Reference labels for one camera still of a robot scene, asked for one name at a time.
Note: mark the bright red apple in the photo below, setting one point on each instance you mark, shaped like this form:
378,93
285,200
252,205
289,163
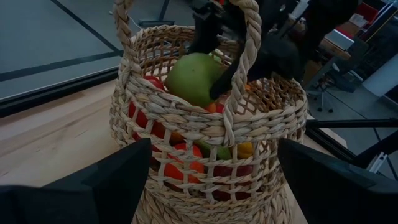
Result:
141,119

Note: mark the long grey desk foot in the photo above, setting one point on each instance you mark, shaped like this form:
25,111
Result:
155,22

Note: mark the office chair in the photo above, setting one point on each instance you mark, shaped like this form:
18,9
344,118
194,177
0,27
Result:
323,93

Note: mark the red tomato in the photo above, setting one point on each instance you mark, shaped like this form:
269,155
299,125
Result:
174,171

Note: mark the woven straw basket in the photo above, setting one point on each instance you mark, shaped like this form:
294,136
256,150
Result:
186,118

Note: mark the yellow-green apple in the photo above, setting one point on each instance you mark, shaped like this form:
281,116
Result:
222,152

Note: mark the red and orange mango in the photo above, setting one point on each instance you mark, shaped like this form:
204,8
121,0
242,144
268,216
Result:
216,108

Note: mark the dark red plum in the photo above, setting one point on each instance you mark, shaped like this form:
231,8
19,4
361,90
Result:
224,171

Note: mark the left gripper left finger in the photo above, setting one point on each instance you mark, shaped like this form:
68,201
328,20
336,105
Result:
62,205

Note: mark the yellow bell pepper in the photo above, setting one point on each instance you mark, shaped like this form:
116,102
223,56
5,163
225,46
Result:
245,150

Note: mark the bright green apple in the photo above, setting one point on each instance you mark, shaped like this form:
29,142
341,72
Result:
192,77

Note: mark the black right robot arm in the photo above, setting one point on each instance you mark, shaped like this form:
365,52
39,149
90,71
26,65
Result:
326,18

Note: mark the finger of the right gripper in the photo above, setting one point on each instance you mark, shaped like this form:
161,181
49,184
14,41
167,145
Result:
203,37
222,84

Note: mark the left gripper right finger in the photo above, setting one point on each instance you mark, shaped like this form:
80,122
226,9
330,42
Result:
342,199

